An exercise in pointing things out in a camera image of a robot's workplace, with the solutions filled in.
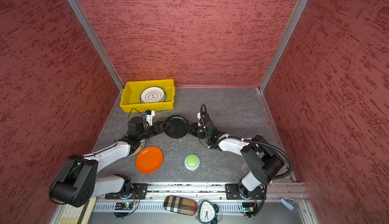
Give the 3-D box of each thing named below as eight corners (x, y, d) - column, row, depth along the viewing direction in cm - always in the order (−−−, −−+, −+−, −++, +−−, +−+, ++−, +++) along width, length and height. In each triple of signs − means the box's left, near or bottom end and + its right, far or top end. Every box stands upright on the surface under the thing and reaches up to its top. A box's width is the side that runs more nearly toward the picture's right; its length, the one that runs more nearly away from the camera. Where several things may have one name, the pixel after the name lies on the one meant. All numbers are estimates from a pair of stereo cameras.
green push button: (184, 170, 83) (184, 168, 81) (185, 155, 88) (185, 154, 86) (199, 170, 83) (199, 168, 81) (199, 155, 88) (199, 154, 86)
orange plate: (134, 173, 82) (132, 172, 79) (140, 148, 91) (139, 146, 89) (160, 173, 82) (159, 172, 80) (164, 148, 91) (163, 146, 89)
